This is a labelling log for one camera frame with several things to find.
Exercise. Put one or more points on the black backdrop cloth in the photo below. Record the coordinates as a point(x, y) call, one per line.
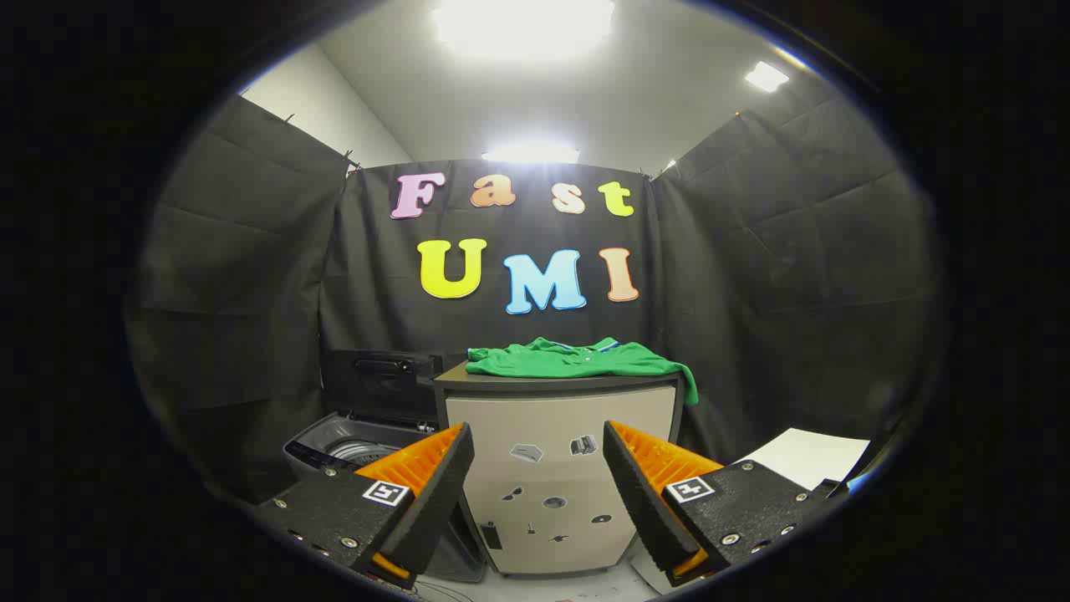
point(769, 293)

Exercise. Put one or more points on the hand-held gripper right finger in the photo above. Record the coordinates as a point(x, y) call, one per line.
point(639, 493)

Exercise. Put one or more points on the black washing machine lid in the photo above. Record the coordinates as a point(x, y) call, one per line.
point(376, 393)

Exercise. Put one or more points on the beige cabinet with dark top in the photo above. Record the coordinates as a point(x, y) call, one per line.
point(543, 418)

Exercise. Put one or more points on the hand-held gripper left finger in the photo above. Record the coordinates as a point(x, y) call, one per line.
point(435, 493)

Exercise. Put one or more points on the white sheet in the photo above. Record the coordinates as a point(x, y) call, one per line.
point(807, 456)

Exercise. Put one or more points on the long ceiling light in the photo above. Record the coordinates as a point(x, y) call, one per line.
point(531, 154)

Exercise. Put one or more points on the small square ceiling light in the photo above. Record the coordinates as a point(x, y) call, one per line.
point(766, 76)

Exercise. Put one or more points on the large ceiling light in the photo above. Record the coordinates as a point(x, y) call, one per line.
point(522, 25)

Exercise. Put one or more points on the grey washing machine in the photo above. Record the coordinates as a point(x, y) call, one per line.
point(316, 450)

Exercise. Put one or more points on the green polo shirt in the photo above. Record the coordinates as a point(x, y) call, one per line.
point(568, 364)

